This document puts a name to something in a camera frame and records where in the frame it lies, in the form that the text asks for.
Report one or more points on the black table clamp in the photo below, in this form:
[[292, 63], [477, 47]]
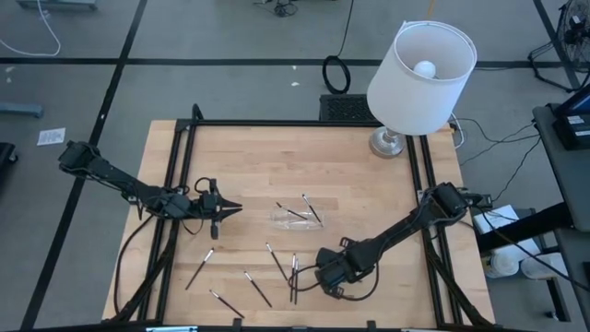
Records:
[[371, 325], [237, 323]]

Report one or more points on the black curved corner bracket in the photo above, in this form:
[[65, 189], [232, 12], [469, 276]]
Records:
[[195, 110]]

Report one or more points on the white paper sheet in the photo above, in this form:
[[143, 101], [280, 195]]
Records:
[[51, 136]]

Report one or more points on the black aluminium table frame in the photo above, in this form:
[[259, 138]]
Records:
[[276, 123]]

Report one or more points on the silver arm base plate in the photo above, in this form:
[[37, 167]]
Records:
[[421, 197]]

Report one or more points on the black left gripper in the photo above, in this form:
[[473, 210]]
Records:
[[208, 206]]

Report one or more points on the thin black eyeliner brush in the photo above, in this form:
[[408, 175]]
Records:
[[258, 289]]

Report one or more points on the black makeup brush silver ferrule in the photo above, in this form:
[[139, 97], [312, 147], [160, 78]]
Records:
[[227, 304], [312, 209], [199, 269]]

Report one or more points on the grey desk foot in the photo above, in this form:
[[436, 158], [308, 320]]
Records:
[[57, 3], [20, 110]]

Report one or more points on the white shade table lamp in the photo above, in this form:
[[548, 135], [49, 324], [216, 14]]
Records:
[[415, 106]]

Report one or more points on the black cart base beam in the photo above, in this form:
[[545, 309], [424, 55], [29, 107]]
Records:
[[521, 229]]

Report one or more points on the black power box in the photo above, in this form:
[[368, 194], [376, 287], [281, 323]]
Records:
[[479, 200]]

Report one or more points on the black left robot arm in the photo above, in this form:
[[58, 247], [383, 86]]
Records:
[[110, 173]]

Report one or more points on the white paper towel roll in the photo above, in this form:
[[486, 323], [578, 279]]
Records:
[[544, 267], [504, 265]]

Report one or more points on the white cardboard box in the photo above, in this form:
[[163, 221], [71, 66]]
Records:
[[495, 220]]

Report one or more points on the black angled makeup brush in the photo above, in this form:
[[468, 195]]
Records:
[[292, 277]]

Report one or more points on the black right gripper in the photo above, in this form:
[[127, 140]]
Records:
[[329, 269]]

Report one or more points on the grey side cart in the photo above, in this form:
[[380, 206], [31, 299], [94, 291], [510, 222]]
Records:
[[560, 175]]

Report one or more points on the black floor fan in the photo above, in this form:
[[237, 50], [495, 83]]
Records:
[[574, 27]]

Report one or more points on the black blending brush pale tip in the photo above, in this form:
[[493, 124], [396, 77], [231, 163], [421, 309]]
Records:
[[291, 211]]

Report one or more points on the clear acrylic organizer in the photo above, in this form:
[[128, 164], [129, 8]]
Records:
[[295, 225]]

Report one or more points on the black labelled device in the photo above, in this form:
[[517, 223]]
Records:
[[571, 136]]

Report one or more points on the black grid floor vent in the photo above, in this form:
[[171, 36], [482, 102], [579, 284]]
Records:
[[343, 108]]

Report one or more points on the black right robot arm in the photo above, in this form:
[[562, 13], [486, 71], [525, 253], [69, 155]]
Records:
[[392, 235]]

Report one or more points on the black laptop blue screen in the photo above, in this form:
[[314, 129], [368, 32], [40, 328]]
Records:
[[578, 103]]

